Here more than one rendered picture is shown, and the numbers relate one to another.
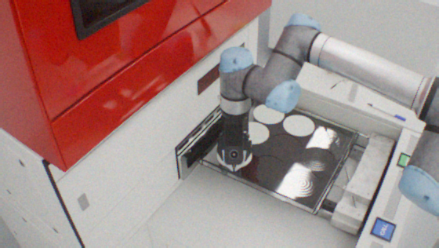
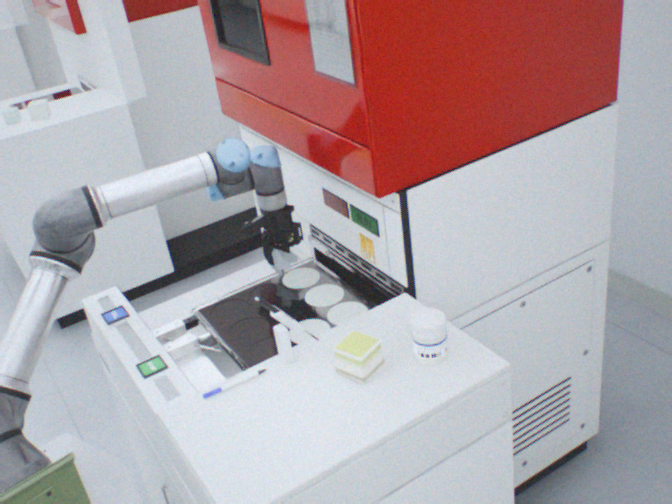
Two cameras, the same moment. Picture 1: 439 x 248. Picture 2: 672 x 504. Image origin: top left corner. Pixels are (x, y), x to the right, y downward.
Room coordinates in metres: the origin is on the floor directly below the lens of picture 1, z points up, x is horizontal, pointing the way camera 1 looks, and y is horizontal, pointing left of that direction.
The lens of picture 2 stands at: (1.73, -1.47, 1.94)
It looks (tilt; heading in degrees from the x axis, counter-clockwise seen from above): 30 degrees down; 119
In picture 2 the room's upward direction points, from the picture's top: 8 degrees counter-clockwise
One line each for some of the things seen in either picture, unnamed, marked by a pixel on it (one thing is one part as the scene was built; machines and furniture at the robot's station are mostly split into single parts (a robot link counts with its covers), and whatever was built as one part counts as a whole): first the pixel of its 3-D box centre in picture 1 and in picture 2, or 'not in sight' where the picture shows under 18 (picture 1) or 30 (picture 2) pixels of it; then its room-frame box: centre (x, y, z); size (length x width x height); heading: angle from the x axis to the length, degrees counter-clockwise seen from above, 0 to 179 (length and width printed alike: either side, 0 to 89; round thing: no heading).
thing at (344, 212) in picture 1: (349, 213); (168, 332); (0.60, -0.34, 0.89); 0.08 x 0.03 x 0.03; 57
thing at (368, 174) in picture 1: (364, 182); (195, 372); (0.74, -0.42, 0.87); 0.36 x 0.08 x 0.03; 147
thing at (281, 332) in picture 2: (351, 81); (288, 331); (1.01, -0.42, 1.03); 0.06 x 0.04 x 0.13; 57
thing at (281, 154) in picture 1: (284, 146); (287, 312); (0.87, -0.19, 0.90); 0.34 x 0.34 x 0.01; 57
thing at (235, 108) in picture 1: (234, 100); (272, 197); (0.78, -0.04, 1.13); 0.08 x 0.08 x 0.05
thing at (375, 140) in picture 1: (381, 142); not in sight; (0.88, -0.51, 0.89); 0.08 x 0.03 x 0.03; 57
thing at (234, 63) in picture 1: (237, 73); (265, 170); (0.78, -0.04, 1.21); 0.09 x 0.08 x 0.11; 49
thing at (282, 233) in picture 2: (234, 123); (279, 226); (0.79, -0.04, 1.05); 0.09 x 0.08 x 0.12; 176
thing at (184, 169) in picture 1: (221, 125); (354, 279); (0.97, -0.01, 0.89); 0.44 x 0.02 x 0.10; 147
